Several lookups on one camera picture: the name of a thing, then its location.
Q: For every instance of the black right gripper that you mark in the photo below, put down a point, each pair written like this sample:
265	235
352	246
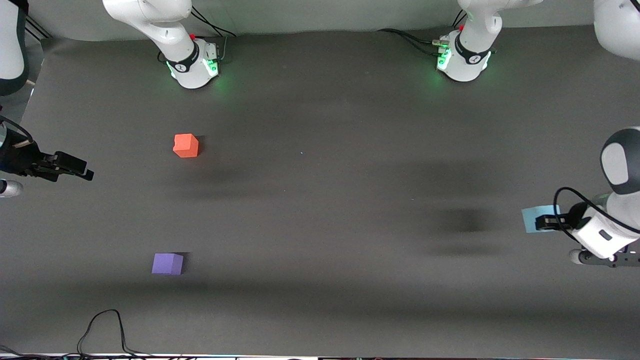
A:
19	158

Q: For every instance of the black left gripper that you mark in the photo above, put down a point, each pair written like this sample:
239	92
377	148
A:
576	215

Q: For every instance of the light blue foam block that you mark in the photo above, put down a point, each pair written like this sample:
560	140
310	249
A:
529	220

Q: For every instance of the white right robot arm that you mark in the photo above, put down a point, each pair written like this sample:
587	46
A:
150	17

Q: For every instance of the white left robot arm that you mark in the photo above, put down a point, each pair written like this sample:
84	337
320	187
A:
620	160

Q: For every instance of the orange foam block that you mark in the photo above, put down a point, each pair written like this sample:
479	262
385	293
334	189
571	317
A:
186	146

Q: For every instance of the purple foam block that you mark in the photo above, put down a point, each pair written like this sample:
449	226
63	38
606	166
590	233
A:
167	264

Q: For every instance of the dark grey table mat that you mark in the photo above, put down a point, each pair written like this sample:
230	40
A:
320	280

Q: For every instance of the metal frame rail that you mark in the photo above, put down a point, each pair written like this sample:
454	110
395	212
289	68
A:
39	29

